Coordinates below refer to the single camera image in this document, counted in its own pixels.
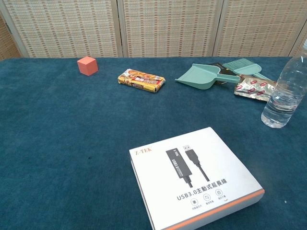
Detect yellow snack packet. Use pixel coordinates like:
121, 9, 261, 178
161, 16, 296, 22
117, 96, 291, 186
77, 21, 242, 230
117, 69, 166, 93

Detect teal plastic dustpan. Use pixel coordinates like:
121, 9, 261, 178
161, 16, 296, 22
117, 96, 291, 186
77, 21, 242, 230
175, 63, 241, 91

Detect white USB cable box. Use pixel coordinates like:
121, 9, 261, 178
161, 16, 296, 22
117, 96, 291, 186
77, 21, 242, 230
129, 126, 265, 230

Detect woven folding screen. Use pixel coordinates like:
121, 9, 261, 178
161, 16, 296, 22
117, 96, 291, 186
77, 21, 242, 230
0, 0, 307, 61

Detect teal hand brush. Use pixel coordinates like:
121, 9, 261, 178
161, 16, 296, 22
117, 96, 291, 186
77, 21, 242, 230
222, 58, 276, 81

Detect silver foil snack packet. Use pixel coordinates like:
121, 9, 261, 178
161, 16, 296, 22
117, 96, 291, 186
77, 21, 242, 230
234, 74, 277, 103

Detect orange cube block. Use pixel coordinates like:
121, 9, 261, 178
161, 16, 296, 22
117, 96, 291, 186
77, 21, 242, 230
77, 56, 99, 77

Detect clear plastic bottle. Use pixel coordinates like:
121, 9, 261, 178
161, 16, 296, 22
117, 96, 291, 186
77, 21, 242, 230
260, 38, 307, 128

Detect black card packet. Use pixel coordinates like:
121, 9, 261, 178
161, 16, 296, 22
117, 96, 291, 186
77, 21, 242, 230
208, 62, 236, 86

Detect blue table cloth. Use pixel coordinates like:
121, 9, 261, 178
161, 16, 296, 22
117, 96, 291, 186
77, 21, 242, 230
0, 56, 307, 230

